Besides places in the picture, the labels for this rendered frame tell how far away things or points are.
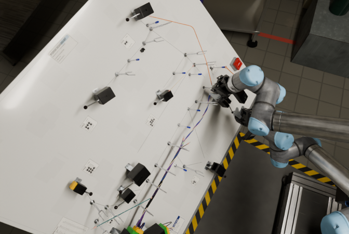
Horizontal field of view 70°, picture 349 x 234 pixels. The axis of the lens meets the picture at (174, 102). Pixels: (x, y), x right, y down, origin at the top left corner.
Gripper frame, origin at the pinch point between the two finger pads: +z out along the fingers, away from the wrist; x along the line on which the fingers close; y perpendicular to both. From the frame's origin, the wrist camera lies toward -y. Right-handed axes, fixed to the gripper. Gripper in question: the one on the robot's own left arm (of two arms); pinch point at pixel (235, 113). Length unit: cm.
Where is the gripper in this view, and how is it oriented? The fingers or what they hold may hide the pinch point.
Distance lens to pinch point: 135.9
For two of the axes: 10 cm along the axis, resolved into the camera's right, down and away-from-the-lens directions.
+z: -4.0, -3.6, 8.5
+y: -0.1, -9.2, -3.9
